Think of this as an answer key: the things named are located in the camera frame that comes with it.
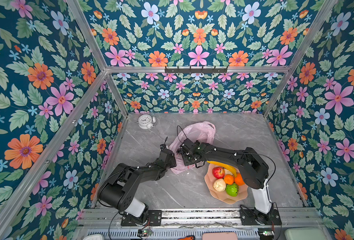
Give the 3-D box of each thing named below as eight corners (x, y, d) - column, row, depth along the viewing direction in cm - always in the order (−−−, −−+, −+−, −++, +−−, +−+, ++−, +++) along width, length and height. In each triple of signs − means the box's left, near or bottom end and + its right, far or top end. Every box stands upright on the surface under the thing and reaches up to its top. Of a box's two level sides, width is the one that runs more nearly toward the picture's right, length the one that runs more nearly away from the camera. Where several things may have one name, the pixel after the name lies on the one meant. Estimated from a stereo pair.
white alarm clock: (137, 129, 112) (135, 125, 108) (140, 118, 119) (138, 114, 116) (154, 129, 112) (153, 125, 108) (156, 118, 119) (155, 114, 116)
